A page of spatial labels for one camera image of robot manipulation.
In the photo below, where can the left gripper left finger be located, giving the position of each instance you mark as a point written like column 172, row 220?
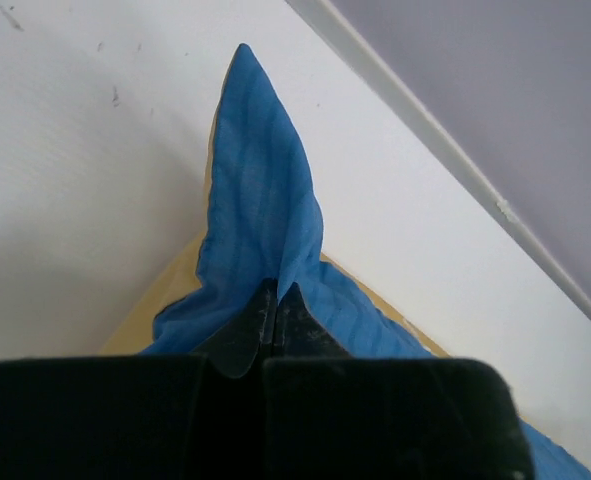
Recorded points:
column 198, row 415

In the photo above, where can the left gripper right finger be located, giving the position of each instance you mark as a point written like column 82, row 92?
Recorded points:
column 333, row 416

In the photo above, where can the yellow pillowcase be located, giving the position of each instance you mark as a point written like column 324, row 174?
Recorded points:
column 264, row 222

